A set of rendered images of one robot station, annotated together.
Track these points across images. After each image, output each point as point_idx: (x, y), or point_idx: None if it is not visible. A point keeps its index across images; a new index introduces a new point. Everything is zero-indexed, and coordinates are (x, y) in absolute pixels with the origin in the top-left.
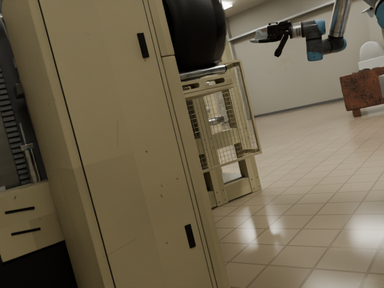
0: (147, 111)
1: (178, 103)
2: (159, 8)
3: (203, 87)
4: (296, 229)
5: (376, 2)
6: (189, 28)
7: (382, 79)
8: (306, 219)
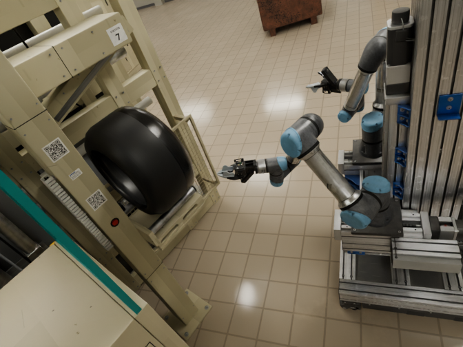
0: None
1: None
2: (173, 339)
3: (181, 224)
4: (264, 281)
5: (340, 202)
6: (162, 200)
7: (336, 231)
8: (268, 263)
